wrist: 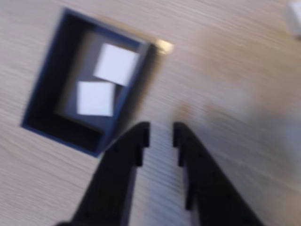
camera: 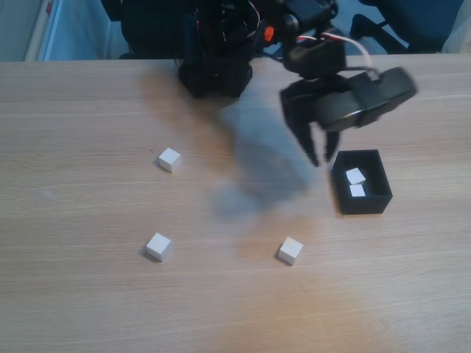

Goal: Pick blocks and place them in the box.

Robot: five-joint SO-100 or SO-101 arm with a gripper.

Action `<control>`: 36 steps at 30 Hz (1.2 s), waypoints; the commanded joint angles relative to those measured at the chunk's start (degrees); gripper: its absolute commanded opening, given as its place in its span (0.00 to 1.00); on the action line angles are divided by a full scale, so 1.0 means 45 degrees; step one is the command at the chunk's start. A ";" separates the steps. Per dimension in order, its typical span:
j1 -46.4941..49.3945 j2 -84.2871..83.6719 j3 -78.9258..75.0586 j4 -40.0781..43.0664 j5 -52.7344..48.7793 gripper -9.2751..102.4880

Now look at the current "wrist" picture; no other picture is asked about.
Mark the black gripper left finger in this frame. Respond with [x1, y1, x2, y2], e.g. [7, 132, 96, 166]
[56, 121, 151, 226]

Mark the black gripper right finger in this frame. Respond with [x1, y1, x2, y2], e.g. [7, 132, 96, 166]
[173, 121, 266, 226]

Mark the white cube block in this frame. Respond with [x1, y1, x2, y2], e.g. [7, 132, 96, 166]
[76, 81, 116, 116]
[285, 0, 301, 40]
[93, 43, 141, 87]

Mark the black open box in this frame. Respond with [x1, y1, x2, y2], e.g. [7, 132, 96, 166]
[20, 7, 157, 158]

